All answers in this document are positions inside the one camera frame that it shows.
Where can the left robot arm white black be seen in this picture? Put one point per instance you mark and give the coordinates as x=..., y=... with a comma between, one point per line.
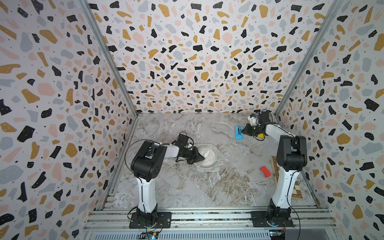
x=147, y=165

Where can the blue tape dispenser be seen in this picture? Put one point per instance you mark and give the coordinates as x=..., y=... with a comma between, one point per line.
x=238, y=133

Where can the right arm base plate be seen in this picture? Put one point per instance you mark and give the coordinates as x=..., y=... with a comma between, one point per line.
x=262, y=219

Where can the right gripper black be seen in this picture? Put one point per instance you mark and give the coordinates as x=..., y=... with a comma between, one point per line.
x=247, y=131

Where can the small red object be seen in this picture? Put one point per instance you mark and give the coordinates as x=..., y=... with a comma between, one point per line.
x=265, y=171

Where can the white vent grille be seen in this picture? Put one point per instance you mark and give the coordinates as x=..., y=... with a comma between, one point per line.
x=185, y=235

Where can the wooden checkerboard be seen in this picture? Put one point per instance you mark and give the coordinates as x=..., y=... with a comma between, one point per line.
x=297, y=193

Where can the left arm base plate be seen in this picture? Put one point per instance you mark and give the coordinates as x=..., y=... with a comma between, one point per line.
x=159, y=220

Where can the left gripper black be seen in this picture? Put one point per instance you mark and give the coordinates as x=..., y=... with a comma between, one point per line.
x=195, y=156

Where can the aluminium rail frame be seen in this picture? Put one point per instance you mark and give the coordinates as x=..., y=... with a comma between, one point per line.
x=310, y=223

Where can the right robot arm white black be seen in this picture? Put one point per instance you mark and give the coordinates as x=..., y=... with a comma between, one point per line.
x=291, y=158

